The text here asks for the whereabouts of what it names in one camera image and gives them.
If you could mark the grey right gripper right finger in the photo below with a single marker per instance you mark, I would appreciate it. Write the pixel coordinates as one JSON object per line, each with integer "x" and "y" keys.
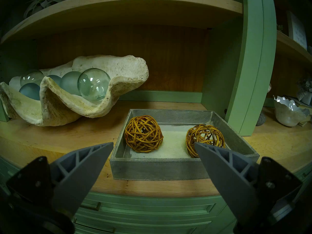
{"x": 231, "y": 177}

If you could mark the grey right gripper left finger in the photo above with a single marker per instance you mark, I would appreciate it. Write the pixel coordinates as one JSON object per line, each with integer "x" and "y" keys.
{"x": 78, "y": 172}

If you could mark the brown wicker ball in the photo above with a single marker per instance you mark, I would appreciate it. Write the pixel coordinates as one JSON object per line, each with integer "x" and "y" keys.
{"x": 202, "y": 134}
{"x": 143, "y": 133}

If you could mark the grey square tray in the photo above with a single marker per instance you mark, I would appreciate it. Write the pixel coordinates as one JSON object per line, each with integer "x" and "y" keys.
{"x": 158, "y": 169}

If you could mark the white ruffled bowl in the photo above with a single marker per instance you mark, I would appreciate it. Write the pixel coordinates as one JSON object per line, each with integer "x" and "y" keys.
{"x": 287, "y": 116}

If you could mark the giant clam shell bowl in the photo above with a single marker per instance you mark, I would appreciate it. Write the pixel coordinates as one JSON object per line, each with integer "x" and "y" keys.
{"x": 117, "y": 65}

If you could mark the clear glass ball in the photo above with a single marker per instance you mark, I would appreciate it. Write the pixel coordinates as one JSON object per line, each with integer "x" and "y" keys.
{"x": 93, "y": 84}
{"x": 31, "y": 77}

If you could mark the frosted green glass ball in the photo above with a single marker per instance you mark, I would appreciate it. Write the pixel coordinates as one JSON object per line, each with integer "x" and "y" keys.
{"x": 69, "y": 82}

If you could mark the frosted blue glass ball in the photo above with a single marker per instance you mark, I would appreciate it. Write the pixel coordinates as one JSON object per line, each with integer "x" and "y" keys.
{"x": 54, "y": 78}
{"x": 29, "y": 91}

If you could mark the white flower pot with tag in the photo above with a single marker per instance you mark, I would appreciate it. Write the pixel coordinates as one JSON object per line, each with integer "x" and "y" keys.
{"x": 307, "y": 97}

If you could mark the green wooden shelf cabinet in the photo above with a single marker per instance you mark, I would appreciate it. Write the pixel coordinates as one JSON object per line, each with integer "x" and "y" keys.
{"x": 251, "y": 65}

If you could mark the small succulent pot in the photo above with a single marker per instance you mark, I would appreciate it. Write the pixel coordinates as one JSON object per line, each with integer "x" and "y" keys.
{"x": 279, "y": 28}

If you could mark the white text sign block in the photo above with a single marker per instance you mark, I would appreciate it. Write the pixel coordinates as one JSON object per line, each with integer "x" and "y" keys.
{"x": 298, "y": 31}

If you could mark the grey air plant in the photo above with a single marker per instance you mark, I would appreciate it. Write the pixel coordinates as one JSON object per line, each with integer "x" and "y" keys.
{"x": 46, "y": 2}

